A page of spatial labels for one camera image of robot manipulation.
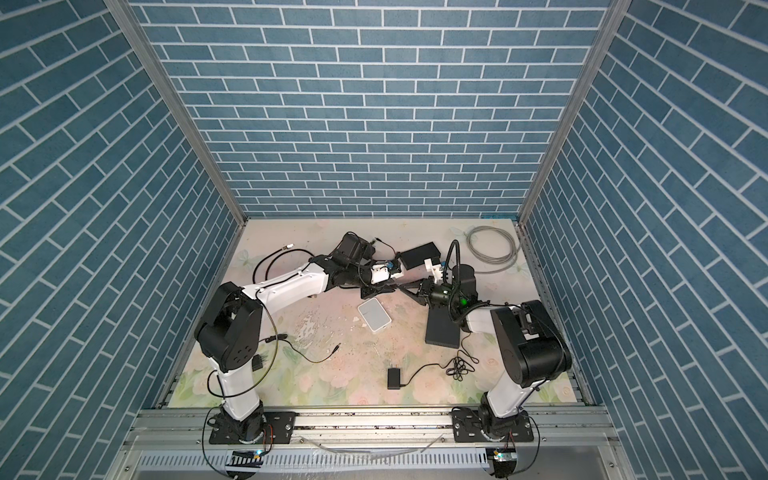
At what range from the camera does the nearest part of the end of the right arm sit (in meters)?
0.74

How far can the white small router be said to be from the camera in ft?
2.99

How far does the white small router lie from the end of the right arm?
0.59 ft
